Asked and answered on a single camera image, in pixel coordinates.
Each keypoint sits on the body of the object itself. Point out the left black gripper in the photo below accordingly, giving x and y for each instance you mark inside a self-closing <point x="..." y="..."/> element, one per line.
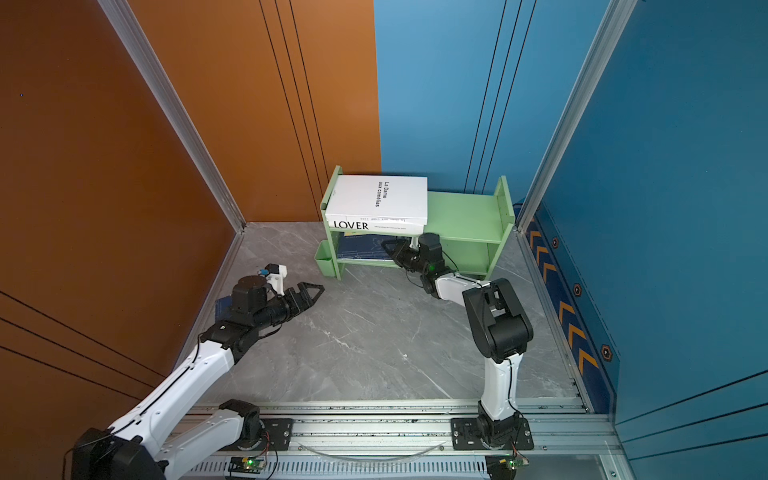
<point x="302" y="286"/>

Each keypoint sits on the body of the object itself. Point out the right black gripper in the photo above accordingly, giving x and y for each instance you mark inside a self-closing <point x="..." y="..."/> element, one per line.
<point x="400" y="251"/>

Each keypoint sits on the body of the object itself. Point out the navy blue book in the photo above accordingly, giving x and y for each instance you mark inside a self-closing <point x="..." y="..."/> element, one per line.
<point x="363" y="247"/>

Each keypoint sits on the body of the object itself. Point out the LOVER black white book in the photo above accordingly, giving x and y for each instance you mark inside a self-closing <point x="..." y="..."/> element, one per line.
<point x="353" y="224"/>

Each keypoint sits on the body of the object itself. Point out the white book with brown pattern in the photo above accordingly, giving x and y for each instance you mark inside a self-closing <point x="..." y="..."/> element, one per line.
<point x="379" y="198"/>

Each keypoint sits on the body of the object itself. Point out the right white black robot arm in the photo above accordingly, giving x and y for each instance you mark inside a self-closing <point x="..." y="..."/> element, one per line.
<point x="500" y="328"/>

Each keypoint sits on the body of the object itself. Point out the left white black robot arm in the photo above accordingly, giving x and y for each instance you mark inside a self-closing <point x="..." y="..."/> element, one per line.
<point x="139" y="444"/>

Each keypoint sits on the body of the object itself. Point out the small green pen holder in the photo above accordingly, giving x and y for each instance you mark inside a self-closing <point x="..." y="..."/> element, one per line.
<point x="324" y="259"/>

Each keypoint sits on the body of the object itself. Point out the green wooden two-tier shelf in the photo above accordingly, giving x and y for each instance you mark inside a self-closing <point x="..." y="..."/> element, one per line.
<point x="473" y="229"/>

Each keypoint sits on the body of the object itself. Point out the left green circuit board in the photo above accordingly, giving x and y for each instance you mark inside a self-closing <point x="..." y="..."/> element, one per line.
<point x="244" y="466"/>

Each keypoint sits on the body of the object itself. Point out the right circuit board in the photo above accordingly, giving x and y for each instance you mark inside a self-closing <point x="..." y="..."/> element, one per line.
<point x="504" y="467"/>

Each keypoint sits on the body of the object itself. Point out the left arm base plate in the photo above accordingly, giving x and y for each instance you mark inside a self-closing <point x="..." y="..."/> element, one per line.
<point x="273" y="434"/>

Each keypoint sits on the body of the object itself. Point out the aluminium rail frame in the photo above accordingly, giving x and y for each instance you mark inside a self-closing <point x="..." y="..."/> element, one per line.
<point x="400" y="428"/>

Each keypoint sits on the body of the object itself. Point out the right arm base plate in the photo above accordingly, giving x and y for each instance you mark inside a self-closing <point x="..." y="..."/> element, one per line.
<point x="481" y="433"/>

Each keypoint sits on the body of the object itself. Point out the left aluminium corner post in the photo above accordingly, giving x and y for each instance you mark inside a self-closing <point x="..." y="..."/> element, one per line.
<point x="132" y="36"/>

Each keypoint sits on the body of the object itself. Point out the aluminium corner post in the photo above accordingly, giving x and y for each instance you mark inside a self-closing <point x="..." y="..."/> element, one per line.
<point x="132" y="36"/>
<point x="609" y="32"/>

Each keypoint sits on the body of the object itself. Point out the right aluminium corner post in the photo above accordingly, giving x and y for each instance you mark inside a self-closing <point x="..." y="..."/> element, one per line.
<point x="609" y="32"/>

